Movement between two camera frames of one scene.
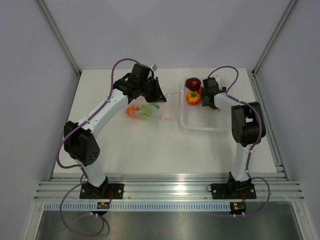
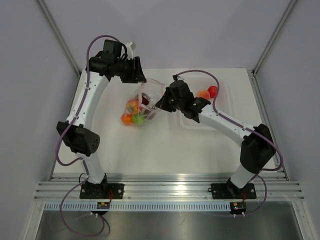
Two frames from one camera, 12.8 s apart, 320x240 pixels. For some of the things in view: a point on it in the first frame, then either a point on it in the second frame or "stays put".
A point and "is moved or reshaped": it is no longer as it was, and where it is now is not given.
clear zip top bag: (170, 110) is moved or reshaped
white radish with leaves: (146, 110) → (139, 119)
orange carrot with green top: (130, 111) → (127, 118)
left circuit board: (103, 205) stays put
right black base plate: (241, 190) stays put
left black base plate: (105, 191) stays put
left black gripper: (158, 96) → (136, 75)
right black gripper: (204, 103) → (163, 104)
